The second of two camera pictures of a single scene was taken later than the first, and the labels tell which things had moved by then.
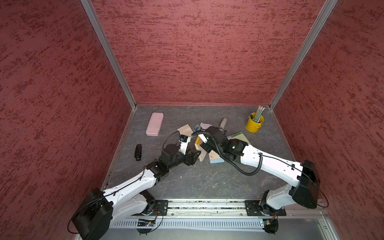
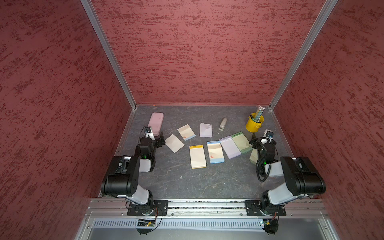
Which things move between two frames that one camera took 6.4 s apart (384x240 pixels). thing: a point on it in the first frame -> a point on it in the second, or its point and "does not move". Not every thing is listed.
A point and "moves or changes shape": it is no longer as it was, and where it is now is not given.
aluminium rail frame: x=225 y=219 does not move
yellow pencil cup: x=252 y=126 does not move
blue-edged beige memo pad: x=215 y=158 does not move
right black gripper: x=206 y=147 -> x=257 y=141
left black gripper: x=190 y=160 -> x=158 y=141
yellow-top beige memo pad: x=203 y=152 moves or changes shape
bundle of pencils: x=260 y=110 does not move
